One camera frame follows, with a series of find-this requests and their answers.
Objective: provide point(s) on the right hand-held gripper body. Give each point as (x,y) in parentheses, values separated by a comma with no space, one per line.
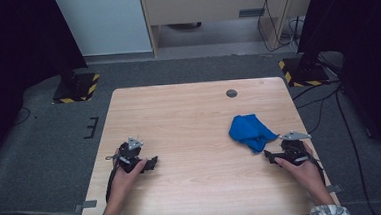
(292,148)

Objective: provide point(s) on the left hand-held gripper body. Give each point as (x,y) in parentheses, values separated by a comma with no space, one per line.
(129,153)

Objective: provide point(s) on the blue cloth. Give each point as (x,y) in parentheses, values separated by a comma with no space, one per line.
(250,132)

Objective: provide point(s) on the person's left hand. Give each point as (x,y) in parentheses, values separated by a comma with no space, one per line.
(126,180)

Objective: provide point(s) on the person's right hand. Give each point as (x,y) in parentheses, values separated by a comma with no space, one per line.
(302,174)

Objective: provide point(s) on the black tape floor mark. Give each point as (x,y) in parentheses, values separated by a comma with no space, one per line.
(93,126)

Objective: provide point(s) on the grey tape strip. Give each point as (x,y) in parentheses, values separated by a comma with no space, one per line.
(337,188)
(86,205)

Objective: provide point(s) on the striped black stand base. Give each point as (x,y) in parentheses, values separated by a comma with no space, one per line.
(77,89)
(305,73)

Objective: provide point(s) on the grey round table grommet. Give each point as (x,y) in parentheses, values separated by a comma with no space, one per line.
(231,93)

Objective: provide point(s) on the white panel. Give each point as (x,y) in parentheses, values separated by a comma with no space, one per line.
(103,22)

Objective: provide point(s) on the black curtain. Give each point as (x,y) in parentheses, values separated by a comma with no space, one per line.
(14,48)
(357,27)

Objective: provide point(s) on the light wooden desk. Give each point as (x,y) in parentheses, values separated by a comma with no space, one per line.
(205,4)

